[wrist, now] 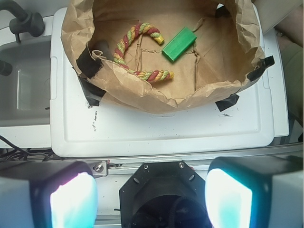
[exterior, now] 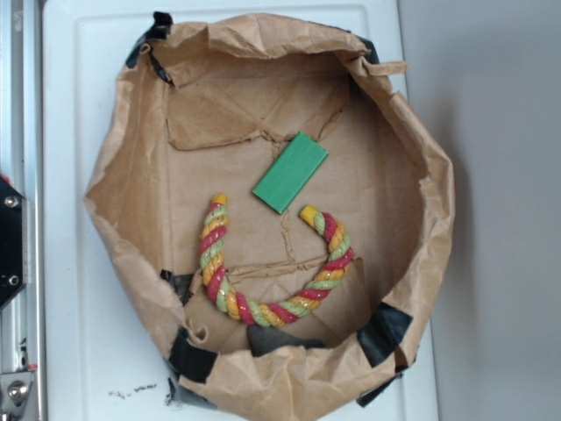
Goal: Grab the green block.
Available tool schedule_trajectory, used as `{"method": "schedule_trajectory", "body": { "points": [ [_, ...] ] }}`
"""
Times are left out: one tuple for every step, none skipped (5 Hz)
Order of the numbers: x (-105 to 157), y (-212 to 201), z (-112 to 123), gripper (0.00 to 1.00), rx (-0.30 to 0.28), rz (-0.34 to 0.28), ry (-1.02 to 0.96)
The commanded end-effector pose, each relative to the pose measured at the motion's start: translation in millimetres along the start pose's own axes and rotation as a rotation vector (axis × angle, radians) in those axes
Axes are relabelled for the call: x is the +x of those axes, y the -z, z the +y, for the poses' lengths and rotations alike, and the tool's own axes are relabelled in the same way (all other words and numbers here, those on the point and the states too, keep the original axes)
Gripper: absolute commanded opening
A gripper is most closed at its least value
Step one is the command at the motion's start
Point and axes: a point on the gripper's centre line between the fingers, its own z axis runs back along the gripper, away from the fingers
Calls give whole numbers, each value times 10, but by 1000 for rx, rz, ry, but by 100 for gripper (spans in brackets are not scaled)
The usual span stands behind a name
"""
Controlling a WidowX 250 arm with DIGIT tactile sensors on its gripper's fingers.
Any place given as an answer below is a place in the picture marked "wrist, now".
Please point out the black tape strip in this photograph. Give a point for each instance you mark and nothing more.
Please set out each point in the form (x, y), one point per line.
(262, 65)
(92, 93)
(227, 103)

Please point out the dark grey object in bag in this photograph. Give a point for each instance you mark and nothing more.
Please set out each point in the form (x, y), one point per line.
(103, 46)

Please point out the dark grey toy faucet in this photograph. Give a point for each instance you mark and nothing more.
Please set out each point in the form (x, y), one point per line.
(25, 21)

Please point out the black octagonal mount plate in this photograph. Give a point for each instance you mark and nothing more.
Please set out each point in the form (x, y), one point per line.
(164, 195)

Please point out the black tape patch inside bag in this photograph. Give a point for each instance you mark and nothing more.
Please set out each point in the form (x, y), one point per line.
(87, 64)

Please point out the black tape strip front left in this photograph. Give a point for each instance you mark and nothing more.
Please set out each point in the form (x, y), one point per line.
(92, 93)

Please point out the multicolour twisted rope toy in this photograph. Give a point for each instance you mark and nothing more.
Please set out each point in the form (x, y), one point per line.
(128, 49)

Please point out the green rectangular block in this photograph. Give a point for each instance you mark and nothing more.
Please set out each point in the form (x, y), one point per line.
(179, 44)

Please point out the black tape strip front right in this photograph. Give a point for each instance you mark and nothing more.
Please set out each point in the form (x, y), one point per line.
(227, 103)

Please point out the black tape strip right side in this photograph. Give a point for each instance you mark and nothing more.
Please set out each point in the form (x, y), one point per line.
(262, 65)

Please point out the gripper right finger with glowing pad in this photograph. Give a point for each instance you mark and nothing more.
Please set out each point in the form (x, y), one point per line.
(262, 191)

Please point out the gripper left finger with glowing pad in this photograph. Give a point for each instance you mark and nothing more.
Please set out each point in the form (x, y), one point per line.
(50, 194)

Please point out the metal corner bracket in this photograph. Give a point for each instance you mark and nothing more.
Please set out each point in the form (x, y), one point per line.
(100, 169)

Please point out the brown paper bag bowl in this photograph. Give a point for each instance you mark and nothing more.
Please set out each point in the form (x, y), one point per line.
(162, 56)

